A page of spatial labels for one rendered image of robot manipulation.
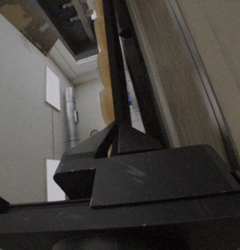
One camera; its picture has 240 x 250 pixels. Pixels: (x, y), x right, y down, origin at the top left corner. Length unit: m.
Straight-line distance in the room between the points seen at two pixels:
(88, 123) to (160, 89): 4.91
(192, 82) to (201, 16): 0.09
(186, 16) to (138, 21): 0.06
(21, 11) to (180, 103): 0.74
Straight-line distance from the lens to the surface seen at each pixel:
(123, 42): 0.60
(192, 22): 0.23
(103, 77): 0.17
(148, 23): 0.23
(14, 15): 0.79
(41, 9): 0.71
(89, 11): 0.78
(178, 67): 0.19
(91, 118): 5.07
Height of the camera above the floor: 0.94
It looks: 6 degrees up
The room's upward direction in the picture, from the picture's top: 104 degrees counter-clockwise
